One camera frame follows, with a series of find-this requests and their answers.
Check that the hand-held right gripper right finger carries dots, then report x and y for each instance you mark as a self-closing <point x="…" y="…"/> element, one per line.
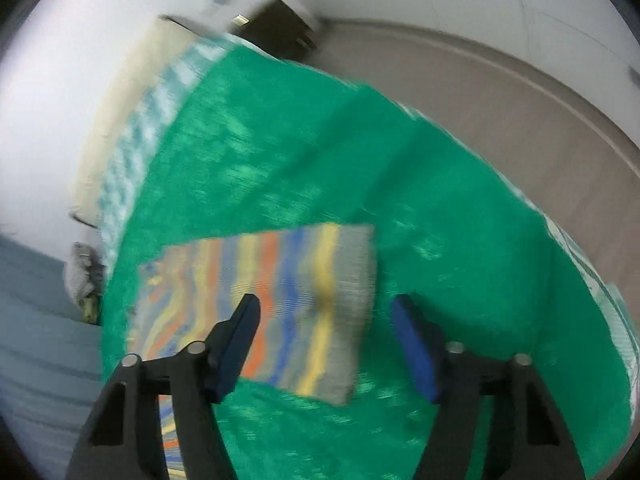
<point x="417" y="355"/>

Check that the grey-blue curtain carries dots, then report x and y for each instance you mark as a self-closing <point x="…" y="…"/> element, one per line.
<point x="45" y="335"/>

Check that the dark wooden nightstand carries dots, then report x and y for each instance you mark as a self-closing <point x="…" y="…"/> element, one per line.
<point x="280" y="27"/>

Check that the wall socket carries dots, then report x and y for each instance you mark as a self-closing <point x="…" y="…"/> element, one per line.
<point x="240" y="19"/>

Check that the green checked bed sheet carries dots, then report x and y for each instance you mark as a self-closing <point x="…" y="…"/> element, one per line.
<point x="130" y="160"/>

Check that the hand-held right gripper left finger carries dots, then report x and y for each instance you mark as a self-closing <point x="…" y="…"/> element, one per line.
<point x="232" y="355"/>

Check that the cream pillow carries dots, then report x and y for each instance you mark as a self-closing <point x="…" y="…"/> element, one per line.
<point x="115" y="110"/>

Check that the pile of clothes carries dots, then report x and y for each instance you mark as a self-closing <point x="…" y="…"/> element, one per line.
<point x="80" y="275"/>

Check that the striped knit sweater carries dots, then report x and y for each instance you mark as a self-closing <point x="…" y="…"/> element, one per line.
<point x="310" y="285"/>

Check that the green floral blanket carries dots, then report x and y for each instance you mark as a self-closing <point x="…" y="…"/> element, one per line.
<point x="350" y="160"/>

